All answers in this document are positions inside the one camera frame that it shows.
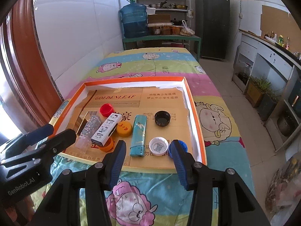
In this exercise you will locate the black refrigerator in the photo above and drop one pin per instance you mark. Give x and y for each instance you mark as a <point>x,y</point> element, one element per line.
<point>212,25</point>

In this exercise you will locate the white bottle cap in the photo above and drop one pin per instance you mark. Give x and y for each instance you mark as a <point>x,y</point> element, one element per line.
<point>158,146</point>

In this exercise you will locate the red bottle cap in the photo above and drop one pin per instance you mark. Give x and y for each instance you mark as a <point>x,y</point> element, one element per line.
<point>106,110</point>

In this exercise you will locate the brown cardboard box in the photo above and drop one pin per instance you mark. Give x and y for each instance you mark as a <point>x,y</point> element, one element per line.
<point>159,18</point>

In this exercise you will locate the orange printed bottle cap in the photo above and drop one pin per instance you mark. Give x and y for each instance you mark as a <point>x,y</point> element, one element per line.
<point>124,129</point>

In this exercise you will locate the clear glitter lighter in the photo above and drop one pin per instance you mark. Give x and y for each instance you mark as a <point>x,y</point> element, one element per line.
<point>88,130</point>

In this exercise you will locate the kitchen storage shelf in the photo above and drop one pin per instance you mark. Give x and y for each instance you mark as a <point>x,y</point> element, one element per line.
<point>162,7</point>

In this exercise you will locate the orange cardboard tray box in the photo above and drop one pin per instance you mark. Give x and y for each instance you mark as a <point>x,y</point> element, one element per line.
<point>145,112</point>

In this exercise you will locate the teal blue lighter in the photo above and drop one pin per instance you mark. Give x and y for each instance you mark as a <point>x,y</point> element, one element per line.
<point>137,148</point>

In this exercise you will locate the red wooden door frame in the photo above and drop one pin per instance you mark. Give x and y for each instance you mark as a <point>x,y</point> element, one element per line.
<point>31,97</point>

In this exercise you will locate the cartoon patterned bed quilt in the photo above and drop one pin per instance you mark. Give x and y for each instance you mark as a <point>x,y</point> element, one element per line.
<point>159,198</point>

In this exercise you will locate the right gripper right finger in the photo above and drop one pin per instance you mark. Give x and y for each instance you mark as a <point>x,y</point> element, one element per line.
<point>236,203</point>

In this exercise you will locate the black bottle cap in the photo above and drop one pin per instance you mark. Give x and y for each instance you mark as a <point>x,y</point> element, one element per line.
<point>162,118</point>

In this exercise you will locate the potted green plant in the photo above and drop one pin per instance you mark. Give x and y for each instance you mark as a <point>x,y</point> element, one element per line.
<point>260,94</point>

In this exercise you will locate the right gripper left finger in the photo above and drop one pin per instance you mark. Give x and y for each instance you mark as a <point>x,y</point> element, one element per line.
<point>61,205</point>

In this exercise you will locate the blue water jug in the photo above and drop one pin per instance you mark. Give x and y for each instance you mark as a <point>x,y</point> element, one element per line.
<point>134,20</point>

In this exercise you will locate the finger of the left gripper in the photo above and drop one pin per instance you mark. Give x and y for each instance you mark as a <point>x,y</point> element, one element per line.
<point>19,144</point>
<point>47,150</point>

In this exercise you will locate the white Hello Kitty lighter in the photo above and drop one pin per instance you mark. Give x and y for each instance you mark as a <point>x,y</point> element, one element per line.
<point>106,129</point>

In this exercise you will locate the white plastic bag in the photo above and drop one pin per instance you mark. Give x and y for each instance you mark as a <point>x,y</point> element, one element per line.
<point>186,31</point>

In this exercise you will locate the white counter cabinet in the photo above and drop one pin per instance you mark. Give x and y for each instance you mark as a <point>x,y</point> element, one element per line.
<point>257,57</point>

